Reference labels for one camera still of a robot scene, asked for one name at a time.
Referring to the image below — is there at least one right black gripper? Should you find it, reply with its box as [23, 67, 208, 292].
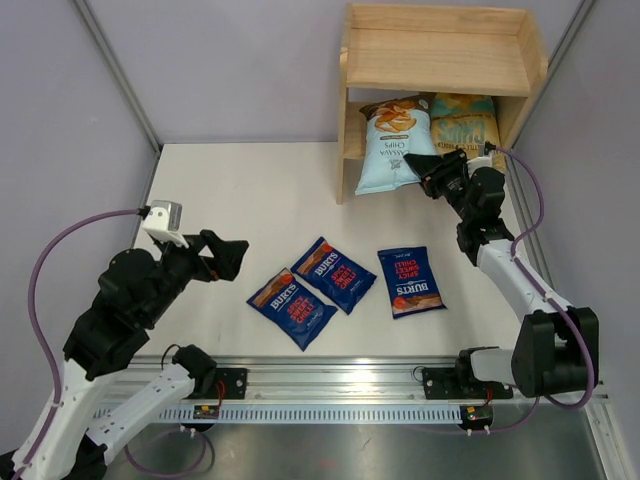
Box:
[405, 149, 475, 222]

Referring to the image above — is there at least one wooden two-tier shelf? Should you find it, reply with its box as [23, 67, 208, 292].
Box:
[336, 3, 549, 203]

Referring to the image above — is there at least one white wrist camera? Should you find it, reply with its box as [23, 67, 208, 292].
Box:
[466, 141, 497, 177]
[141, 200, 189, 249]

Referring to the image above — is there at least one aluminium frame post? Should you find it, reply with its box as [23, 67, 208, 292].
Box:
[513, 0, 601, 166]
[72, 0, 162, 154]

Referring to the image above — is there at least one light blue cassava chips bag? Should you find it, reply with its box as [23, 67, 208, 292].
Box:
[355, 93, 436, 196]

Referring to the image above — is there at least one white slotted cable duct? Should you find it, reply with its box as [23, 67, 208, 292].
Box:
[154, 404, 462, 424]

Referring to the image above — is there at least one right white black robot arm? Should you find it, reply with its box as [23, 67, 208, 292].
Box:
[404, 144, 599, 410]

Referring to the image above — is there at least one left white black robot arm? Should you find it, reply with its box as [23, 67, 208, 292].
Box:
[1, 230, 249, 479]

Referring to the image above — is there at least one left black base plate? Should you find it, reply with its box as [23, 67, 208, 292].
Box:
[187, 368, 248, 400]

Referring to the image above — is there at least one left aluminium frame post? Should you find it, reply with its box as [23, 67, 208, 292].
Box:
[72, 0, 162, 154]

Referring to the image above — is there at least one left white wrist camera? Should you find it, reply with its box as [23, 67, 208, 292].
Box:
[141, 200, 189, 249]

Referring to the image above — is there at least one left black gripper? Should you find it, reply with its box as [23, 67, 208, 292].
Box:
[142, 228, 249, 325]

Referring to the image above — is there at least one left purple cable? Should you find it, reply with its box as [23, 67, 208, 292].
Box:
[14, 207, 217, 474]

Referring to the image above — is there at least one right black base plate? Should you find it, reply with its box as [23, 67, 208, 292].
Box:
[419, 367, 514, 401]

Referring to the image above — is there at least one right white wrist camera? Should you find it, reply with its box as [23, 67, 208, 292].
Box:
[466, 141, 497, 177]

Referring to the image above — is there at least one blue burts chips bag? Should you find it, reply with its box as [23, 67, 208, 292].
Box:
[247, 268, 337, 351]
[292, 237, 376, 315]
[377, 246, 446, 320]

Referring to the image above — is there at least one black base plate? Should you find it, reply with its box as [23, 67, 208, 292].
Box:
[419, 367, 514, 401]
[187, 368, 248, 400]

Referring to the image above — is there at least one right aluminium frame post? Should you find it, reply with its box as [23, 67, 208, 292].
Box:
[513, 0, 601, 166]

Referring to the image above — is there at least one large yellow kettle chips bag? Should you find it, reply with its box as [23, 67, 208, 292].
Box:
[430, 93, 501, 159]

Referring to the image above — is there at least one aluminium mounting rail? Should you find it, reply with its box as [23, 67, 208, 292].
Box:
[99, 354, 609, 406]

